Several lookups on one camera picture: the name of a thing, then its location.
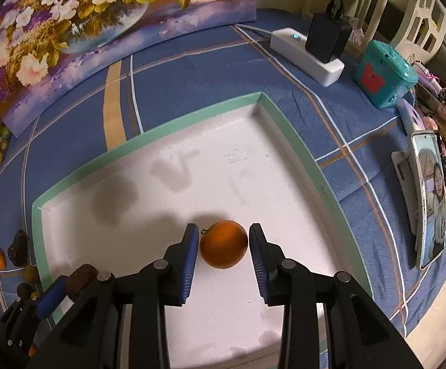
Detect white tray with green rim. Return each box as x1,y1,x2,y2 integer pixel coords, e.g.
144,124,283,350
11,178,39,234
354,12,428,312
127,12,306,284
32,93,371,368

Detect tan round fruit, upper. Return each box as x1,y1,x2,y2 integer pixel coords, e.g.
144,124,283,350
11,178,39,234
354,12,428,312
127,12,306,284
23,265,39,285

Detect dark brown avocado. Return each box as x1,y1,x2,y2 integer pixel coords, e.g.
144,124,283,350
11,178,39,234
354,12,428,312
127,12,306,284
8,229,28,268
16,282,34,301

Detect orange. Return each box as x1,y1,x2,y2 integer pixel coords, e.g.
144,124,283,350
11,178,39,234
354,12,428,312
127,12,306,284
200,220,248,269

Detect black charger adapter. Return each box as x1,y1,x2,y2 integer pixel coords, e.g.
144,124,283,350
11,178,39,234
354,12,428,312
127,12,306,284
305,13,352,63

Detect flower painting canvas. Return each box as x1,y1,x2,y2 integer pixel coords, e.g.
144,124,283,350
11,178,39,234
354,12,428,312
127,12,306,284
0,0,256,135

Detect white power strip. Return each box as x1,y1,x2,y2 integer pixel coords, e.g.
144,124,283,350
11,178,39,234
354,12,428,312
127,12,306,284
270,28,345,87

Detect white lattice chair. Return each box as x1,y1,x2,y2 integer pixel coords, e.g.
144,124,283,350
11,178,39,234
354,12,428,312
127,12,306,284
346,0,446,63

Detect teal toy box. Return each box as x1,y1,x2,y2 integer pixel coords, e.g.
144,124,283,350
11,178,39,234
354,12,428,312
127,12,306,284
353,40,418,108

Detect blue plaid tablecloth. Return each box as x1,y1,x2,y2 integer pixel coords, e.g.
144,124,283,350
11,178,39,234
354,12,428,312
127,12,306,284
0,26,446,335

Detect smartphone on stand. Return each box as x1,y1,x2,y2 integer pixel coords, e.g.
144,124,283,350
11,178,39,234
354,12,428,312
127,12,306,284
410,131,446,271

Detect white phone stand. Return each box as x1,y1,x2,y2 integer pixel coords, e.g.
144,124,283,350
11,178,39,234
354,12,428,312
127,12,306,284
391,152,418,236

